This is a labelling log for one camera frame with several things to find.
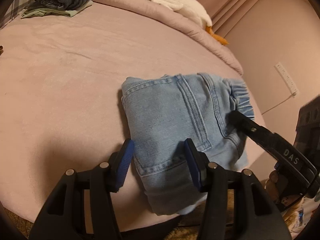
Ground pink folded duvet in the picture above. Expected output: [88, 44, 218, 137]
[93, 0, 244, 75]

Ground white power strip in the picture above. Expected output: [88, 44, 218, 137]
[274, 62, 299, 97]

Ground person right hand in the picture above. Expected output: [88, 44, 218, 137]
[265, 170, 301, 220]

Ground white power cable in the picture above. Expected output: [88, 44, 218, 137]
[261, 92, 297, 116]

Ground light blue denim pants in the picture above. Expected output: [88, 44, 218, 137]
[122, 73, 254, 216]

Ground light green folded garment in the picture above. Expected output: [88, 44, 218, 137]
[21, 0, 93, 18]

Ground plaid pillow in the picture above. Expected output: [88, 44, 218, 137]
[1, 0, 32, 29]

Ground pink bed sheet mattress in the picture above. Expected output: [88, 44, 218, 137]
[1, 3, 241, 221]

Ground white goose plush toy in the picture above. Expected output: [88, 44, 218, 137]
[148, 0, 228, 45]

